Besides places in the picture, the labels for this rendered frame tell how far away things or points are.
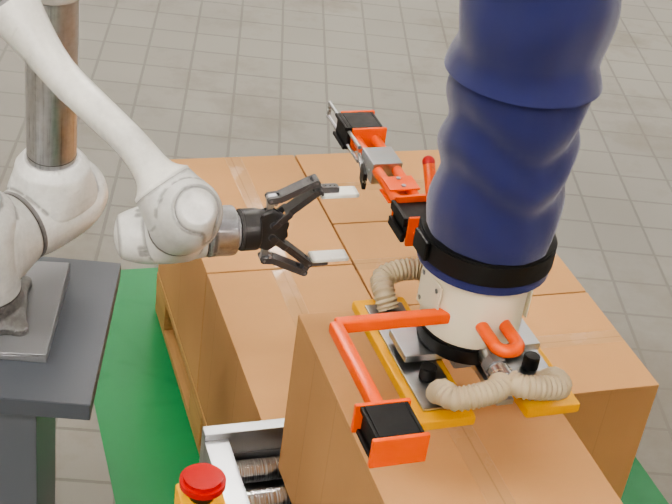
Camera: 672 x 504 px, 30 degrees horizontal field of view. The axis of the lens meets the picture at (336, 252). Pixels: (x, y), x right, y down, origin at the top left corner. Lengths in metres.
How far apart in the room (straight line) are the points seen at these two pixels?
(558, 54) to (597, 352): 1.52
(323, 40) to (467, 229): 4.14
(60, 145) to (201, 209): 0.65
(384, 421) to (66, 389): 0.91
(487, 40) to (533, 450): 0.76
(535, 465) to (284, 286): 1.20
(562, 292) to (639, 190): 1.85
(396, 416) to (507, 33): 0.56
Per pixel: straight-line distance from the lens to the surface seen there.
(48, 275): 2.76
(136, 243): 2.12
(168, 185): 1.98
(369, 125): 2.55
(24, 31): 2.19
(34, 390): 2.51
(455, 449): 2.17
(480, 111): 1.84
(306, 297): 3.17
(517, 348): 2.00
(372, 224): 3.51
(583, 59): 1.83
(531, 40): 1.77
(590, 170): 5.26
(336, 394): 2.23
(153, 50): 5.73
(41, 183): 2.57
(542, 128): 1.85
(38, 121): 2.52
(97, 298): 2.76
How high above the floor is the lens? 2.35
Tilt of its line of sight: 32 degrees down
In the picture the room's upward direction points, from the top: 8 degrees clockwise
